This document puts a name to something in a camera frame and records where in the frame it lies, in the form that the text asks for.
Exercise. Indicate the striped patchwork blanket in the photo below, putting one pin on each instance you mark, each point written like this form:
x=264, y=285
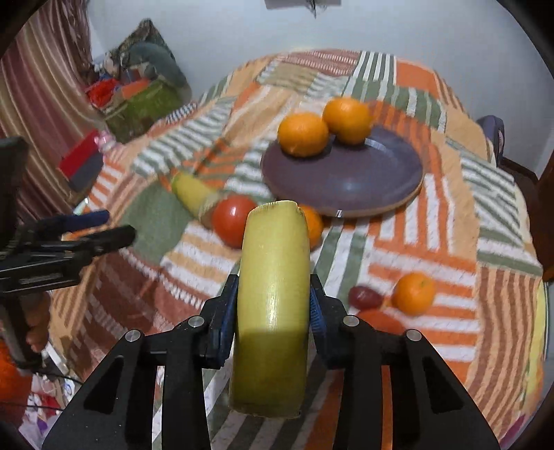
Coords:
x=389, y=242

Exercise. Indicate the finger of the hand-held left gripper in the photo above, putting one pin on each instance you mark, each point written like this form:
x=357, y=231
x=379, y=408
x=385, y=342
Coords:
x=82, y=220
x=108, y=240

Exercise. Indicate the grey-green pillow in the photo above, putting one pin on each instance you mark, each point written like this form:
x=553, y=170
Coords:
x=160, y=60

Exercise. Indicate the purple ceramic plate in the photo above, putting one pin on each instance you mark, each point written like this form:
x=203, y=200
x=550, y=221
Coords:
x=346, y=179

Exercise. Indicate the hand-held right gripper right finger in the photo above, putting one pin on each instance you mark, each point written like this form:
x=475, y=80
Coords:
x=316, y=318

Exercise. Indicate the person's left hand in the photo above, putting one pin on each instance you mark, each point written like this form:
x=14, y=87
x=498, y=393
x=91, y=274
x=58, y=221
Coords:
x=38, y=322

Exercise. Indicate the pink doll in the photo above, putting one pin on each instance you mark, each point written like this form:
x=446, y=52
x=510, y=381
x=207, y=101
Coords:
x=107, y=142

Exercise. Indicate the red and grey box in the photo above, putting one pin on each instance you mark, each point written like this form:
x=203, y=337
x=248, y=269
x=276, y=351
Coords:
x=82, y=162

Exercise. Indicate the striped red curtain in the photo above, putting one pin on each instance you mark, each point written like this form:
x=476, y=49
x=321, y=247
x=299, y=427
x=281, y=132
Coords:
x=39, y=86

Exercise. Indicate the large orange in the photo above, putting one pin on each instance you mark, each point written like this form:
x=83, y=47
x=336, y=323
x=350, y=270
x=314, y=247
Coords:
x=348, y=120
x=303, y=134

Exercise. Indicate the red tomato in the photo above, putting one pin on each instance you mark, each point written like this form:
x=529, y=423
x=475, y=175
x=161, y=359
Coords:
x=383, y=322
x=231, y=220

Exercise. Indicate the small mandarin orange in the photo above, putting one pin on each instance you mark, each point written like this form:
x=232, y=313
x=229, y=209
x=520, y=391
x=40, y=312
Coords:
x=413, y=294
x=315, y=227

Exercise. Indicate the orange cardboard box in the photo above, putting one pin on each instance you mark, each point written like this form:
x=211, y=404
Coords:
x=136, y=88

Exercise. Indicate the red plastic bag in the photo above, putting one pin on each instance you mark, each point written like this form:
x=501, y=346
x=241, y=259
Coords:
x=101, y=91

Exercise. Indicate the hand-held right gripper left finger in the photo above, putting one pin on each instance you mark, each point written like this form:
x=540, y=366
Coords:
x=229, y=322

